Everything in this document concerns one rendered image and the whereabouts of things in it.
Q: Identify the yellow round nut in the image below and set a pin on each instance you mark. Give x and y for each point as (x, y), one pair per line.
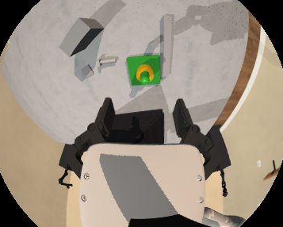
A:
(144, 67)

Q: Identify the green flat plate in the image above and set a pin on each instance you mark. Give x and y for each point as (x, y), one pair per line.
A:
(135, 61)

